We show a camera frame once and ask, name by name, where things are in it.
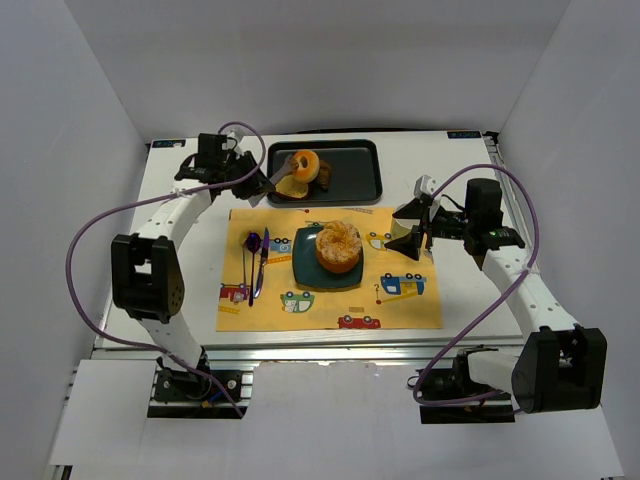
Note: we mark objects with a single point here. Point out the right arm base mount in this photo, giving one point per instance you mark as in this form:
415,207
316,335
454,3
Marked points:
453,382

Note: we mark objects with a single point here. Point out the light green mug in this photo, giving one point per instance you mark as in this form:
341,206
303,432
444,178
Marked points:
401,227

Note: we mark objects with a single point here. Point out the dark brown pastry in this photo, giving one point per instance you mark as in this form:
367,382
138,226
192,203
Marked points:
323,178

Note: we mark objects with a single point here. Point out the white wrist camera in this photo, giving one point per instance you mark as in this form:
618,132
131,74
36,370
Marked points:
233,138
425,185

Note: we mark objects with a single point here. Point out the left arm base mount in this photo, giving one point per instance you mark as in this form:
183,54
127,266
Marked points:
170,400

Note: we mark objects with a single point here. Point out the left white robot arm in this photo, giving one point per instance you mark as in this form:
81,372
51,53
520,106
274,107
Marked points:
147,282

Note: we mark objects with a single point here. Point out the iridescent purple knife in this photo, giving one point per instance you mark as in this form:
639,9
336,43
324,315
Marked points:
263,261

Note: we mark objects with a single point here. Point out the glazed orange donut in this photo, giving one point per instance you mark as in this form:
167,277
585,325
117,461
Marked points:
305,166

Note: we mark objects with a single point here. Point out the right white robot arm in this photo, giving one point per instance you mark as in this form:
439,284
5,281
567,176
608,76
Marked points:
561,365

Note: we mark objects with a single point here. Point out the teal square plate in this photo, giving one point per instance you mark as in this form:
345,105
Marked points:
311,275

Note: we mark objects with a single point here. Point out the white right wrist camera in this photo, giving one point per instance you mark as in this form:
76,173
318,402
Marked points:
425,185

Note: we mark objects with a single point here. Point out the aluminium frame rail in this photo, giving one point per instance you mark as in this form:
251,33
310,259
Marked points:
323,348

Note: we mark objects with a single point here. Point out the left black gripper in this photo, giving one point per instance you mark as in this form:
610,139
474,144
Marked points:
252,177

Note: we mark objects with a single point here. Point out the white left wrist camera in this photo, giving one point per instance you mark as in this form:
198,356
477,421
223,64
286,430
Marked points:
233,138

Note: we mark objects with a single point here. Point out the yellow vehicle print placemat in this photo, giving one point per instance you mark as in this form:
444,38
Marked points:
395,292

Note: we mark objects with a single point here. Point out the black baking tray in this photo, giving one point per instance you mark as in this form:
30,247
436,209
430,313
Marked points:
355,172

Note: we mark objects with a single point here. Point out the bread slice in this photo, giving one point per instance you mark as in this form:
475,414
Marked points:
290,188

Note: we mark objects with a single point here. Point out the gold iridescent spoon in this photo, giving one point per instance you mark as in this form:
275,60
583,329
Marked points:
243,244

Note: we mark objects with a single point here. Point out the purple iridescent spoon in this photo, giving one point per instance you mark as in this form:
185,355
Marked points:
253,244

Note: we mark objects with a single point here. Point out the orange bundt cake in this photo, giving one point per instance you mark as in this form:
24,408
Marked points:
338,247

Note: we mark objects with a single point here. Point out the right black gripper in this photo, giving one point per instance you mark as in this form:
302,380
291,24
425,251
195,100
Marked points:
426,230

